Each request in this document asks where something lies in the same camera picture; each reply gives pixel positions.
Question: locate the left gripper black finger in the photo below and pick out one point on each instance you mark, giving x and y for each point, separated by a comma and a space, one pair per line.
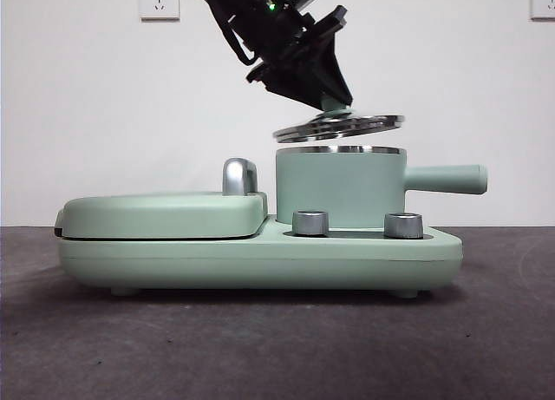
299, 81
334, 70

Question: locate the glass pot lid green knob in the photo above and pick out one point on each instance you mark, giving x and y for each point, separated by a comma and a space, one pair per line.
338, 124

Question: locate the silver control knob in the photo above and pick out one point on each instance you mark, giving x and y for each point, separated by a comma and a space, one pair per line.
403, 225
310, 223

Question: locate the mint green breakfast machine base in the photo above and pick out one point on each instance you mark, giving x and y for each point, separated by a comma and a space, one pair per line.
217, 261

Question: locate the mint green hinged grill cover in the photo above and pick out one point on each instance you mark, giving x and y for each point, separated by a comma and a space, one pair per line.
152, 215

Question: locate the white wall socket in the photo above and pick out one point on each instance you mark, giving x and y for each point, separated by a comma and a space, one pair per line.
158, 1
544, 1

